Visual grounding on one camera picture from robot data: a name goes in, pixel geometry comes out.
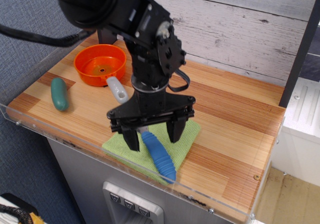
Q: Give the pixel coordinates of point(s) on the dark right vertical post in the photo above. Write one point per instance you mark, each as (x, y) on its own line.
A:
(301, 54)

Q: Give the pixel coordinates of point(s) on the blue handled metal fork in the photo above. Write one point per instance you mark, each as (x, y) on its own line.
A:
(162, 160)

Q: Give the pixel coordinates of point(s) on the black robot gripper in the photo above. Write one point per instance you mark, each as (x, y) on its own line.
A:
(145, 109)

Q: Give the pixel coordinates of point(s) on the green cloth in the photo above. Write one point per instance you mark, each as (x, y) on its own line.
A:
(141, 161)

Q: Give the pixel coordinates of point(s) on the yellow and black object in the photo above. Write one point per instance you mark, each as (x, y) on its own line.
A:
(34, 219)

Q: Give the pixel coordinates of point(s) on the dark left vertical post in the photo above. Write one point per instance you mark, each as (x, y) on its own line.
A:
(106, 36)

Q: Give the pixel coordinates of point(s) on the grey cabinet with button panel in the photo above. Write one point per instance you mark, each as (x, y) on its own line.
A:
(107, 192)

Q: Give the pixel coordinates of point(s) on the orange toy pot grey handle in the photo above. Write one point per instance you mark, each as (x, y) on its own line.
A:
(101, 65)

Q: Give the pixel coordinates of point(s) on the teal green toy pickle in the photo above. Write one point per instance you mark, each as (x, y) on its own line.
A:
(59, 94)

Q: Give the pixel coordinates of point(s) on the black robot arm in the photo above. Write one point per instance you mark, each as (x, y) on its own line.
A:
(156, 53)

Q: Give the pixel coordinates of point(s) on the dark vertical post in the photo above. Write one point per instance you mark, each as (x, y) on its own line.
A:
(301, 54)
(106, 36)

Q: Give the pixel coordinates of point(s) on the white metal side unit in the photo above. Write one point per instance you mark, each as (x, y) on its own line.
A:
(297, 148)

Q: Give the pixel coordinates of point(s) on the clear acrylic table guard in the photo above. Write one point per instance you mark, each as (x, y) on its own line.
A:
(239, 118)

